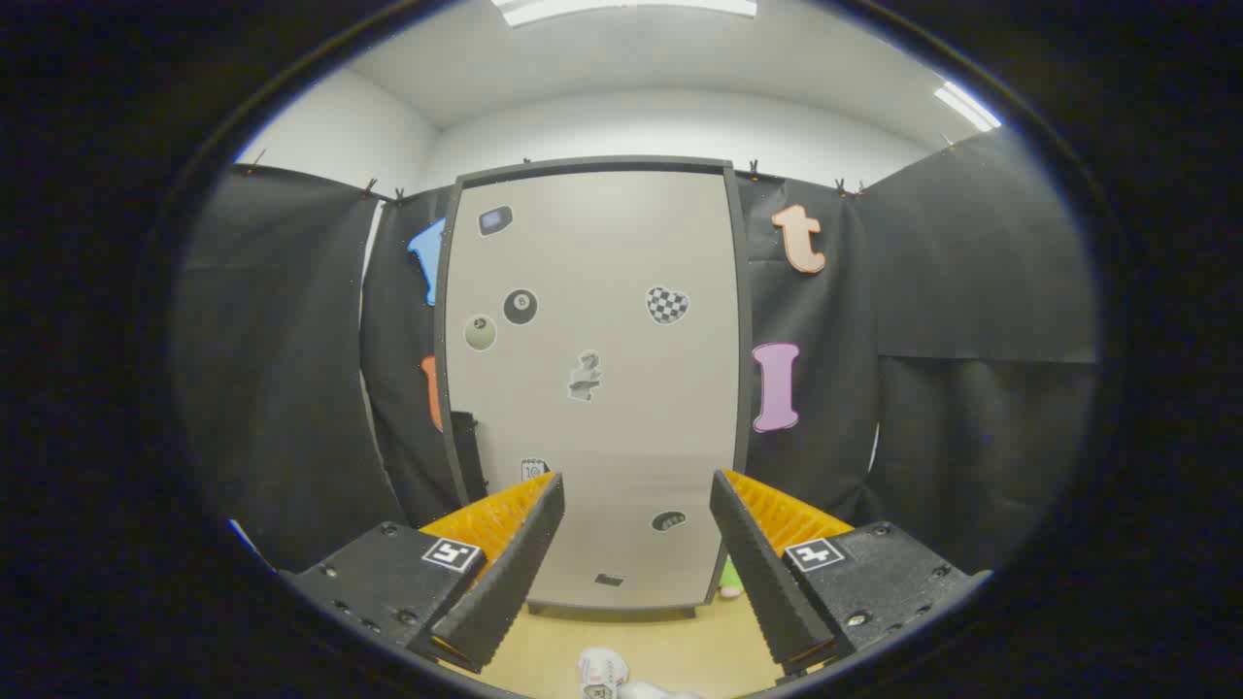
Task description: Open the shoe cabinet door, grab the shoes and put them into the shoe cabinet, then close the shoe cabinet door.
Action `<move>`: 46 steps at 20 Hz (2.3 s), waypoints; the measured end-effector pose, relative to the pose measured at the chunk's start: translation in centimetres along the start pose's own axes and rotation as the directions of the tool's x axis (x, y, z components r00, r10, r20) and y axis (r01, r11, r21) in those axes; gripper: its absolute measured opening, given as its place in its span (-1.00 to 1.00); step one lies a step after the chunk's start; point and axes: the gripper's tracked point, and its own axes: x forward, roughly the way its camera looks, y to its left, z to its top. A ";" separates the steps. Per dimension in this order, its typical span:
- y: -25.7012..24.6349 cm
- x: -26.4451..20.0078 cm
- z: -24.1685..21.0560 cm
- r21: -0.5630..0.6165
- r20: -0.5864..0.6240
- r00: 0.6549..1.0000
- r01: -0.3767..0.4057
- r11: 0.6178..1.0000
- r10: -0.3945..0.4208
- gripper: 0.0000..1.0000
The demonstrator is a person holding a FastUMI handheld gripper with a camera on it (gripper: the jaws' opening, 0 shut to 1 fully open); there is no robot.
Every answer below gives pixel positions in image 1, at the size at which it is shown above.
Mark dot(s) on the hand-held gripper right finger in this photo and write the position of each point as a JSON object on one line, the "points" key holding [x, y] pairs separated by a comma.
{"points": [[762, 573]]}

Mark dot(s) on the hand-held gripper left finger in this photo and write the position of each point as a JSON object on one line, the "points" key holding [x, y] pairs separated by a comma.
{"points": [[515, 573]]}

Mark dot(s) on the pink green plush toy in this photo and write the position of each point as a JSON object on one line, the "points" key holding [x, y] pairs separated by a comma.
{"points": [[730, 582]]}

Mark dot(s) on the white shoe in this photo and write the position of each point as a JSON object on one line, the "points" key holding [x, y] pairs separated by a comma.
{"points": [[602, 670]]}

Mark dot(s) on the black backdrop cloth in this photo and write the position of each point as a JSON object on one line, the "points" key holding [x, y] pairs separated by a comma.
{"points": [[971, 291]]}

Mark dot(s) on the double-strip ceiling light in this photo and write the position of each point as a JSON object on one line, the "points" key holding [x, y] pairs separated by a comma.
{"points": [[966, 105]]}

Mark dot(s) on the grey shoe cabinet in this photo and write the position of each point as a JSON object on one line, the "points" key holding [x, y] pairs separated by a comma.
{"points": [[745, 340]]}

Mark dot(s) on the light grey shoe cabinet door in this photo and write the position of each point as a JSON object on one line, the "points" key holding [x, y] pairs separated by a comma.
{"points": [[602, 437]]}

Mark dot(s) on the long ceiling light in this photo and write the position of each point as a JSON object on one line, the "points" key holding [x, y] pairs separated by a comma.
{"points": [[621, 8]]}

